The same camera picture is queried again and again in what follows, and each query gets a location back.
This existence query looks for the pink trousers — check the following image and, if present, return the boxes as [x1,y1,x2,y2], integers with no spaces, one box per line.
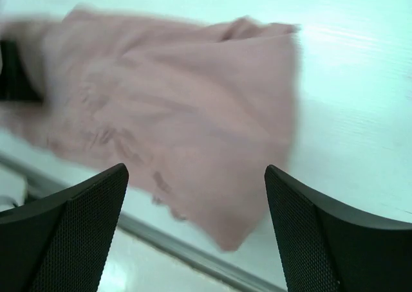
[1,8,297,251]

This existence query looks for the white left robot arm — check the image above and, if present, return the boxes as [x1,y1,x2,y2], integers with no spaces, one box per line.
[1,39,43,211]

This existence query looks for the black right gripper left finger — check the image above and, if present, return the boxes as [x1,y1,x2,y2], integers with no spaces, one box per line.
[1,163,129,292]

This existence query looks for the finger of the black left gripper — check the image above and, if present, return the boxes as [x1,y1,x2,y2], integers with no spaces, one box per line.
[1,39,43,103]

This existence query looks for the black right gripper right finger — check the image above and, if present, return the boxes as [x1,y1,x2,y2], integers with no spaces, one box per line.
[265,165,411,292]

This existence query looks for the aluminium table edge rail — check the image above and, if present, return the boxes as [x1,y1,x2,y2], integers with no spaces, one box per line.
[1,154,286,291]

